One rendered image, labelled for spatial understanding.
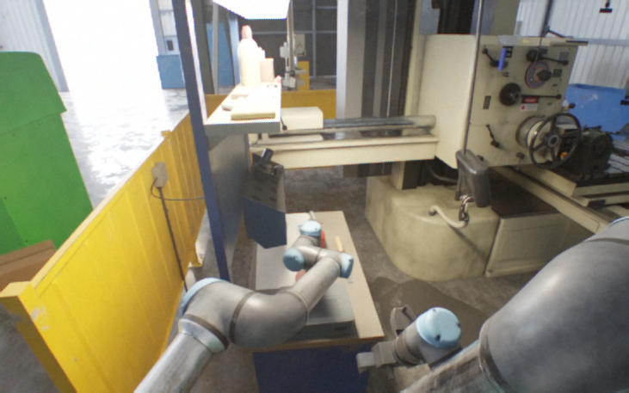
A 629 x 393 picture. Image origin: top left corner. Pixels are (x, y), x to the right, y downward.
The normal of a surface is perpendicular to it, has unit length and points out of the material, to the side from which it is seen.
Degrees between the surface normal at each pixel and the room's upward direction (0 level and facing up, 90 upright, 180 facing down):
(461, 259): 90
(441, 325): 25
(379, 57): 90
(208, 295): 15
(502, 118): 90
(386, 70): 90
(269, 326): 59
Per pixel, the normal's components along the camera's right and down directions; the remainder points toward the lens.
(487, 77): 0.15, 0.45
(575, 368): -0.56, 0.17
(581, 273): -0.66, -0.69
